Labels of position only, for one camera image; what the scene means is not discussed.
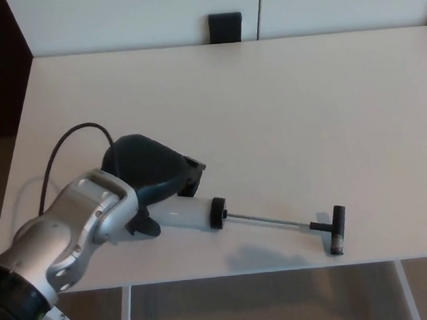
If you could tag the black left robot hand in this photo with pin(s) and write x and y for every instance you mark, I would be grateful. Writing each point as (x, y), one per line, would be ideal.
(145, 164)

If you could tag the white cabinet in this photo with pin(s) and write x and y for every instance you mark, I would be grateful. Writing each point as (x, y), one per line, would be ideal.
(117, 17)

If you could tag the white metal desk leg frame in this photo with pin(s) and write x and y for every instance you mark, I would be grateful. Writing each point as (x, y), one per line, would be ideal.
(406, 293)
(127, 317)

